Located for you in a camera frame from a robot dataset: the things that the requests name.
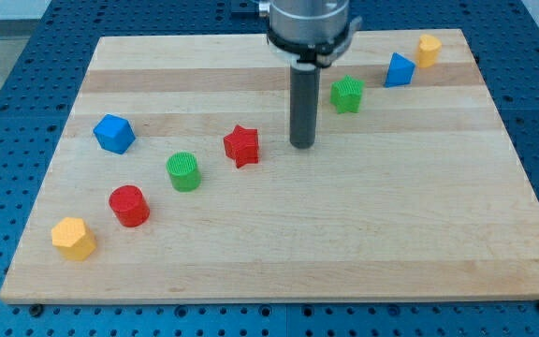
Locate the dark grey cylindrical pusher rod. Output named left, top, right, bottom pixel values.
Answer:
left=289, top=67, right=320, bottom=149

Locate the yellow heart block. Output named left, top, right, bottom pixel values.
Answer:
left=415, top=34, right=442, bottom=68

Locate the blue cube block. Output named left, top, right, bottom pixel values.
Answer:
left=94, top=114, right=136, bottom=154

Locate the wooden board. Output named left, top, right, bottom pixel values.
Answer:
left=0, top=29, right=539, bottom=305

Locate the green star block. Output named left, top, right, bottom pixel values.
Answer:
left=329, top=75, right=365, bottom=114

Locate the red star block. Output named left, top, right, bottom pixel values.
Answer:
left=224, top=125, right=260, bottom=169

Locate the green cylinder block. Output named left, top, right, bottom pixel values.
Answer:
left=166, top=152, right=201, bottom=192

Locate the red cylinder block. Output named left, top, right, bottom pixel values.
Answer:
left=109, top=185, right=150, bottom=227

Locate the yellow hexagon block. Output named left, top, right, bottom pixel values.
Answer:
left=51, top=217, right=97, bottom=261

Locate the blue triangle block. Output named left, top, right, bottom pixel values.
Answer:
left=384, top=52, right=415, bottom=88

